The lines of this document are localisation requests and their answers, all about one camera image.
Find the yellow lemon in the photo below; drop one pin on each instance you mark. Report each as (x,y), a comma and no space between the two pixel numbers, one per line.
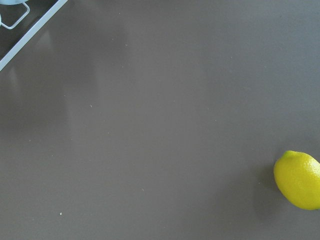
(297,176)

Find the light blue cup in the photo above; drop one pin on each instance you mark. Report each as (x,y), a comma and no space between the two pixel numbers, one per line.
(12,2)

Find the white wire cup rack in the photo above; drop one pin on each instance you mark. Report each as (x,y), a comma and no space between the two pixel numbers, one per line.
(20,22)

